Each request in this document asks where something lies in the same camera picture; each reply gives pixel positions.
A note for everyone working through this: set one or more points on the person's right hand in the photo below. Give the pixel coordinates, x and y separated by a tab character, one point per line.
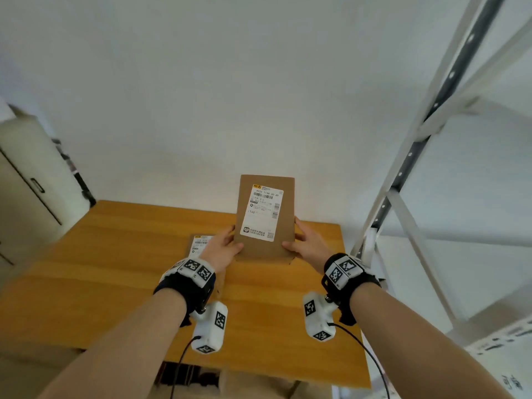
312	249

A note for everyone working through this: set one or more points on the person's left hand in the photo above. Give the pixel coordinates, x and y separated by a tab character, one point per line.
218	253

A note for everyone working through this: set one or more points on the person's left thumb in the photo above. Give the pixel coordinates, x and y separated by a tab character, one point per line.
236	249

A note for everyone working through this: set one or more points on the person's right thumb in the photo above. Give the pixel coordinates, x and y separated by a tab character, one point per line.
291	246

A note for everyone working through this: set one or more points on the cardboard parcel with white label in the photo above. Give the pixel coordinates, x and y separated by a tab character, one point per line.
266	245
199	243

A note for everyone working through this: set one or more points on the person's left forearm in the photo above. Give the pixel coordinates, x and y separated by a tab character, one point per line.
124	344

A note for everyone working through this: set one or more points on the person's right forearm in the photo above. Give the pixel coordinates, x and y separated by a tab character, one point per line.
415	340

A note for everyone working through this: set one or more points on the black wristband with marker tags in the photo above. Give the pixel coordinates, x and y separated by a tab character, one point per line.
187	282
349	274

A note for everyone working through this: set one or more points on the white metal shelf rack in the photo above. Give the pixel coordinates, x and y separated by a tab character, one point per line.
405	170

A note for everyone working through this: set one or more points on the black crate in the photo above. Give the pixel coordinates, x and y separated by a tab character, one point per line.
176	373

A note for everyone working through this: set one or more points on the white cabinet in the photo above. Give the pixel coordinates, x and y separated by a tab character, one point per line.
29	170

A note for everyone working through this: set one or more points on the white wrist camera with tags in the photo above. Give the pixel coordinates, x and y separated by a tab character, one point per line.
210	328
318	315

